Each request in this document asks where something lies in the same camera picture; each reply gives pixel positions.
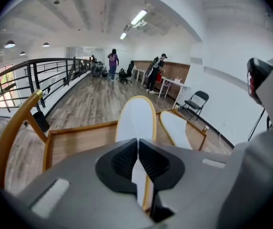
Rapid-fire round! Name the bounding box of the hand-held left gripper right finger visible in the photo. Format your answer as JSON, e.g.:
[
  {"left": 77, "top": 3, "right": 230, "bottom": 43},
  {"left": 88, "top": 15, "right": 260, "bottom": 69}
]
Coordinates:
[{"left": 138, "top": 138, "right": 186, "bottom": 223}]

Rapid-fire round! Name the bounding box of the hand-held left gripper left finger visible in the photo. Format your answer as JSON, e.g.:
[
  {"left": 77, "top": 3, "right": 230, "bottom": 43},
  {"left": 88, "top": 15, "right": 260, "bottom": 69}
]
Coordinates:
[{"left": 94, "top": 138, "right": 139, "bottom": 195}]

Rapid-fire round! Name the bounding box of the white oval insole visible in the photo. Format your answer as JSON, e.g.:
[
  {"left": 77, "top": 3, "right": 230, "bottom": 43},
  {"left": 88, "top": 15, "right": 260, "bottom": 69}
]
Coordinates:
[
  {"left": 115, "top": 95, "right": 157, "bottom": 208},
  {"left": 159, "top": 110, "right": 193, "bottom": 150}
]

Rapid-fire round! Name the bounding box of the wooden shoe rack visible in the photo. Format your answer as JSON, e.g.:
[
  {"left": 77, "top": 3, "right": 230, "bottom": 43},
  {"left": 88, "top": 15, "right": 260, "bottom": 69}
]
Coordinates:
[{"left": 0, "top": 89, "right": 209, "bottom": 212}]

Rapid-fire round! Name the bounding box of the black folding chair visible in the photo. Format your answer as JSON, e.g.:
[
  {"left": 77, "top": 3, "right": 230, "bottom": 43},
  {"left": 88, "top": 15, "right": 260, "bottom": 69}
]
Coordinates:
[{"left": 182, "top": 90, "right": 210, "bottom": 122}]

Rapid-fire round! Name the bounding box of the black trash bin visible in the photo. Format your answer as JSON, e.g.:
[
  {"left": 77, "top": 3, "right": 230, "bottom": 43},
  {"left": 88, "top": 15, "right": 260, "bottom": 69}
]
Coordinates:
[{"left": 32, "top": 111, "right": 51, "bottom": 134}]

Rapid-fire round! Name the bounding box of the white folding table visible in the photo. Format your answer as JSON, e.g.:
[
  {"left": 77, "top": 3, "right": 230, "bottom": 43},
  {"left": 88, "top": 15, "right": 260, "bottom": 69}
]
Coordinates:
[
  {"left": 158, "top": 77, "right": 192, "bottom": 108},
  {"left": 132, "top": 68, "right": 147, "bottom": 84}
]

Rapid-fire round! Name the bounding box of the black office chair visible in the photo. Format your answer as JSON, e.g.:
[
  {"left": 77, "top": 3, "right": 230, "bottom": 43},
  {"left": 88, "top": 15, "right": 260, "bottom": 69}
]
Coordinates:
[{"left": 116, "top": 60, "right": 136, "bottom": 84}]

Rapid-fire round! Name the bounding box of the dark wheeled equipment cluster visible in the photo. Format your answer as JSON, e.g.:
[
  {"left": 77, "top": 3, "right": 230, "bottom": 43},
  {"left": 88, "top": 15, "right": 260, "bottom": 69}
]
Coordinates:
[{"left": 89, "top": 55, "right": 109, "bottom": 79}]

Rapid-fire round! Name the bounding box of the black metal railing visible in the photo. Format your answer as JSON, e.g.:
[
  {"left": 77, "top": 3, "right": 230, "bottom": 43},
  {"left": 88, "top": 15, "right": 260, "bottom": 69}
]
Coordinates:
[{"left": 0, "top": 58, "right": 92, "bottom": 112}]

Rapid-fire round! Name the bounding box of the black chest-mounted monitor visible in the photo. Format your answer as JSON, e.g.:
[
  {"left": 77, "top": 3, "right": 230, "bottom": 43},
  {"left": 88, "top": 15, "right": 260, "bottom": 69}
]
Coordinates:
[{"left": 246, "top": 57, "right": 273, "bottom": 105}]

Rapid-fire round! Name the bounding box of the white ceiling-mounted unit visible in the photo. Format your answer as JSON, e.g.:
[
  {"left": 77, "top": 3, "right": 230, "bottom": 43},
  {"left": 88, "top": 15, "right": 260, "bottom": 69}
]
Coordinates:
[{"left": 126, "top": 20, "right": 168, "bottom": 36}]

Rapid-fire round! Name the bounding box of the white floor cable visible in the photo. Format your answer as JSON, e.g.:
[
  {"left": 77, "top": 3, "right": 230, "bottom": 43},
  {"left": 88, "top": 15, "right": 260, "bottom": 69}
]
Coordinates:
[{"left": 202, "top": 125, "right": 233, "bottom": 155}]

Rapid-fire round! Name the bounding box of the black monitor cable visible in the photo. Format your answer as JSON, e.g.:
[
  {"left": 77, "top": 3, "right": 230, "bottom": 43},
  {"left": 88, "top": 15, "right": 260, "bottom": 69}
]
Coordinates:
[{"left": 247, "top": 107, "right": 272, "bottom": 142}]

